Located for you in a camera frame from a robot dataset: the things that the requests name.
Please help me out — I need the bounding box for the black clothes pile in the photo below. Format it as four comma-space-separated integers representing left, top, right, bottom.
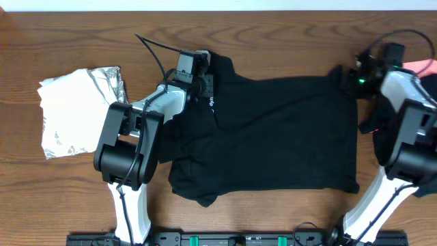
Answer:
358, 74, 436, 197

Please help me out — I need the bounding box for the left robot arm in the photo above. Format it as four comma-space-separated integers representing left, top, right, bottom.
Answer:
94, 50, 214, 245

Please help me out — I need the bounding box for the white patterned folded cloth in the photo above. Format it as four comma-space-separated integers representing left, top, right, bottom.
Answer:
38, 66, 128, 159

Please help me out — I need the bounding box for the pink garment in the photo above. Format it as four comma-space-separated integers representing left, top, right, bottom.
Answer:
403, 59, 437, 78

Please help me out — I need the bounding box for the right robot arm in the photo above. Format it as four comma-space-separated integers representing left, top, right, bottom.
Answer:
326, 42, 436, 245

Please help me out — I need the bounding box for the black t-shirt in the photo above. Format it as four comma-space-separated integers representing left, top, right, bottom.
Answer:
158, 54, 359, 207

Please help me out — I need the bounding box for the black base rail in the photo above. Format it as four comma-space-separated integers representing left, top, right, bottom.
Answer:
66, 228, 410, 246

